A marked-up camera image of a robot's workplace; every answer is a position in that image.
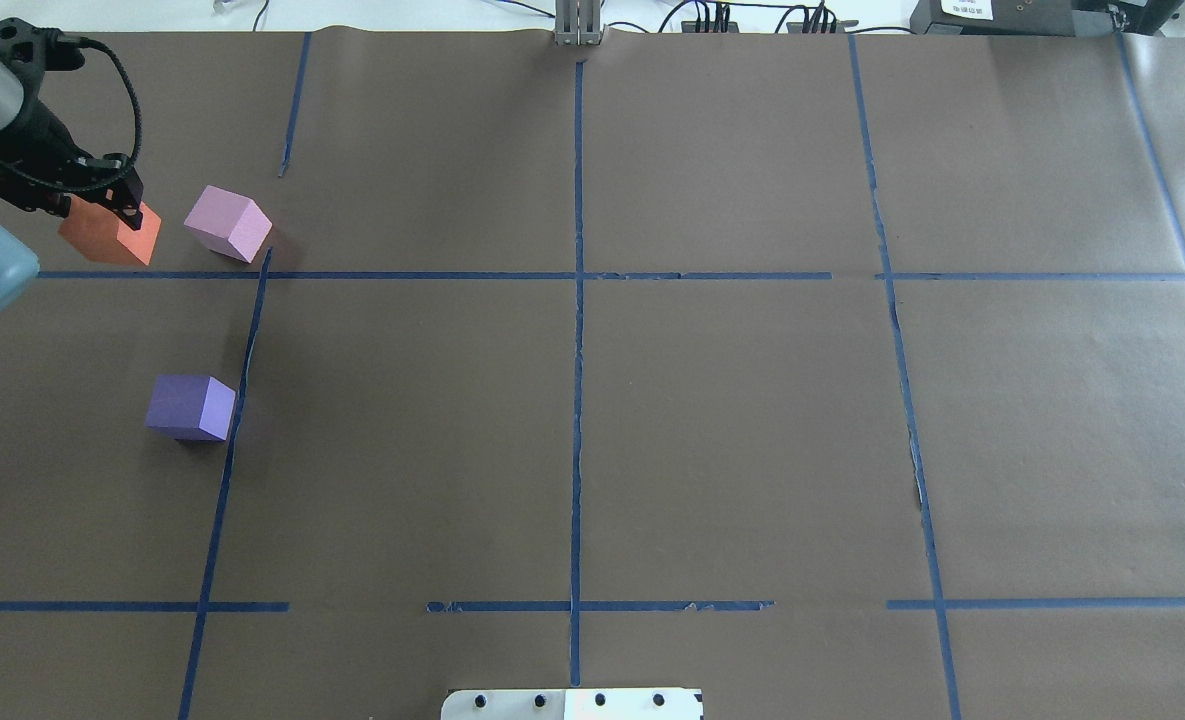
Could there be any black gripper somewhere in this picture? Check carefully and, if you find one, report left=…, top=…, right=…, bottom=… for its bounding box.
left=0, top=99, right=145, bottom=232

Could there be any orange foam cube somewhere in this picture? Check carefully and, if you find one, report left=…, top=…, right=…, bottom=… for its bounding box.
left=58, top=197, right=162, bottom=266

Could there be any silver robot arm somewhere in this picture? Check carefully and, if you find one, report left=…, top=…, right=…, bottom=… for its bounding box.
left=0, top=18, right=161, bottom=314

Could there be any pink foam cube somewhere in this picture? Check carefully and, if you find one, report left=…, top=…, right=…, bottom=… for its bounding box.
left=184, top=184, right=273, bottom=263

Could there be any purple foam cube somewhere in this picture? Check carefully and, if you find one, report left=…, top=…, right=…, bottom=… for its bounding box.
left=145, top=374, right=237, bottom=442

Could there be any brown paper table cover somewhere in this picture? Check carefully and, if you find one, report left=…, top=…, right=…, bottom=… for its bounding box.
left=0, top=28, right=1185, bottom=719

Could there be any black box device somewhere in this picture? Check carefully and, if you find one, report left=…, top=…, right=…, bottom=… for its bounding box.
left=908, top=1, right=1145, bottom=37

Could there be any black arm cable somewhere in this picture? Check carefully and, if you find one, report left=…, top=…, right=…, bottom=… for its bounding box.
left=0, top=36, right=145, bottom=197

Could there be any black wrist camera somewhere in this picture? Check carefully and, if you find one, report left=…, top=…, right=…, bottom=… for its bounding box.
left=0, top=18, right=85, bottom=73

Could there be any aluminium frame post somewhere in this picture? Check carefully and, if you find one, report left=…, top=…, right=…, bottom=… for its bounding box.
left=555, top=0, right=606, bottom=47

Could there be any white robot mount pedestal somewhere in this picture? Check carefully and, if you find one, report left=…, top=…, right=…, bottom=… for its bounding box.
left=440, top=687, right=705, bottom=719

